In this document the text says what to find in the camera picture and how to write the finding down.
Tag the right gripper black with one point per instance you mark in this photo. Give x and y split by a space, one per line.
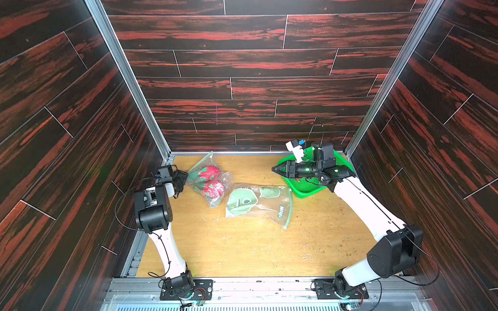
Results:
290 169

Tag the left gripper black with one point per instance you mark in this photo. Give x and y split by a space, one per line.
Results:
181 175

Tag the zip-top bag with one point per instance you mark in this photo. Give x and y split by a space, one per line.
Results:
274 203
209 180

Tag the dragon fruit bag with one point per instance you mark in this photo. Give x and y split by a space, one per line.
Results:
208 172
213 189

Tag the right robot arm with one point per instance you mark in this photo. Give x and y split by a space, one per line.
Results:
398 245

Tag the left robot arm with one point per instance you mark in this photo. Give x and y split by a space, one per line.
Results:
153 215

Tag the green plastic basket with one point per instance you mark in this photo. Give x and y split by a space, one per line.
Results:
303 188

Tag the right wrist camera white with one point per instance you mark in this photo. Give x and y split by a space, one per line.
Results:
296 146

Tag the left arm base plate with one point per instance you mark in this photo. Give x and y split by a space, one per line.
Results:
195 290

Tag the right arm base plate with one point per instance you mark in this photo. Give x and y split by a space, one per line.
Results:
329 288

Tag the aluminium front rail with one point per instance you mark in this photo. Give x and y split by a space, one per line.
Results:
265 293

